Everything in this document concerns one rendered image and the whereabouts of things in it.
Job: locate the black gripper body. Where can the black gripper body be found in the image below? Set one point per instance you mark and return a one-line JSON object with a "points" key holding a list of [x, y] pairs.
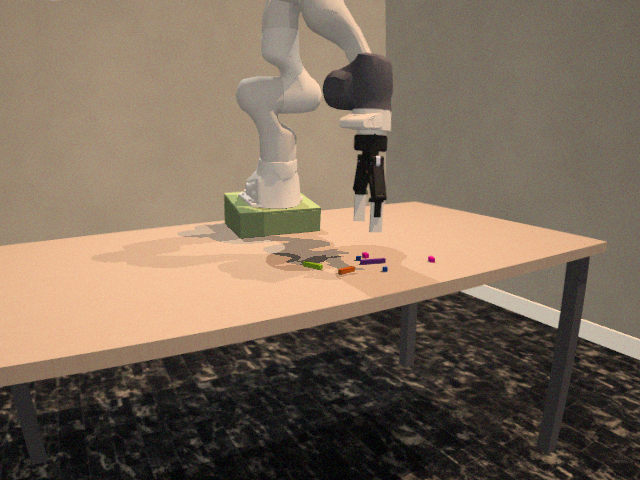
{"points": [[370, 145]]}

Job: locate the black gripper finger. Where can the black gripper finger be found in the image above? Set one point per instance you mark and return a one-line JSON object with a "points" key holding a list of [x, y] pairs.
{"points": [[377, 186], [360, 188]]}

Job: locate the lime green rod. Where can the lime green rod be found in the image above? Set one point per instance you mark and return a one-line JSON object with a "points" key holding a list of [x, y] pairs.
{"points": [[312, 265]]}

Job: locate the purple rod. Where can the purple rod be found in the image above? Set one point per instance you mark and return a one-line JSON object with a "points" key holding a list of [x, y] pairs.
{"points": [[372, 261]]}

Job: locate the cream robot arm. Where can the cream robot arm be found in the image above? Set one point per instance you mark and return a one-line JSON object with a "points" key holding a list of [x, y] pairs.
{"points": [[366, 83]]}

